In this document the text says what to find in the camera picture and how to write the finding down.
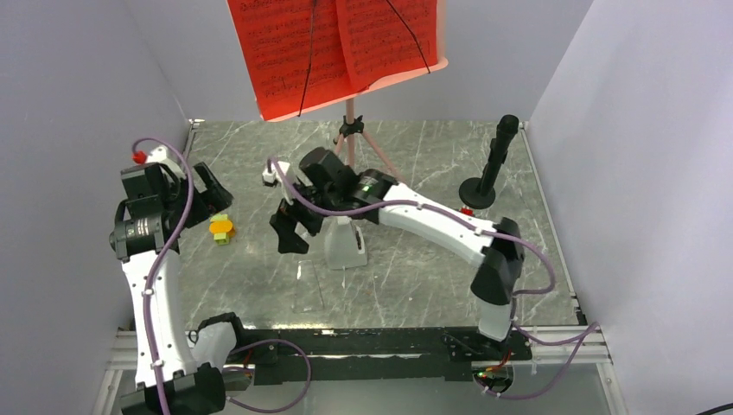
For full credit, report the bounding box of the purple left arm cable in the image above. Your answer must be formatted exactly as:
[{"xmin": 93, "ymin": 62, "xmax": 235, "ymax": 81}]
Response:
[{"xmin": 131, "ymin": 137, "xmax": 313, "ymax": 415}]

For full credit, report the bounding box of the black recorder on round base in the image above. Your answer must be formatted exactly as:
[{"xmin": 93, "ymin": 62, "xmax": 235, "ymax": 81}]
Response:
[{"xmin": 458, "ymin": 114, "xmax": 520, "ymax": 209}]

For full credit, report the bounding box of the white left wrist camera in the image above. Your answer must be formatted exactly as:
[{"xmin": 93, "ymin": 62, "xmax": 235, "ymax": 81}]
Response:
[{"xmin": 131, "ymin": 145, "xmax": 184, "ymax": 176}]

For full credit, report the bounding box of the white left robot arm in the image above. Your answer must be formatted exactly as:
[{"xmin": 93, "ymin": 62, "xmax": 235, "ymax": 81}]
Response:
[{"xmin": 109, "ymin": 162, "xmax": 249, "ymax": 414}]

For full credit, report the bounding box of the yellow green orange toy block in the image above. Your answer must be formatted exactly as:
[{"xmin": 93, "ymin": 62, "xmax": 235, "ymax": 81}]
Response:
[{"xmin": 208, "ymin": 214, "xmax": 236, "ymax": 246}]

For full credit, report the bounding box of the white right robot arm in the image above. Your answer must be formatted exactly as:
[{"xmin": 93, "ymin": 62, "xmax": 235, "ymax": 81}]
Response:
[{"xmin": 261, "ymin": 147, "xmax": 525, "ymax": 359}]

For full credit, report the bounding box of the clear plastic metronome cover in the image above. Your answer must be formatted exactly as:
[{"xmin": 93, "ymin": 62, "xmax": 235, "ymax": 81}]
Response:
[{"xmin": 292, "ymin": 260, "xmax": 324, "ymax": 314}]

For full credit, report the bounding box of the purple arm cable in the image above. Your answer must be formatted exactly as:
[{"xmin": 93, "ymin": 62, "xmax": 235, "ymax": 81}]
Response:
[
  {"xmin": 131, "ymin": 137, "xmax": 313, "ymax": 415},
  {"xmin": 267, "ymin": 157, "xmax": 602, "ymax": 401}
]

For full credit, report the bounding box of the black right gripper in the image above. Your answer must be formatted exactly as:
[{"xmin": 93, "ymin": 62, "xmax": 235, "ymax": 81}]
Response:
[{"xmin": 269, "ymin": 176, "xmax": 341, "ymax": 256}]

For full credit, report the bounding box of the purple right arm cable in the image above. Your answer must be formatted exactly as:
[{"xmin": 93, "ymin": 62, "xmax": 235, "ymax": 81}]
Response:
[{"xmin": 267, "ymin": 157, "xmax": 602, "ymax": 401}]

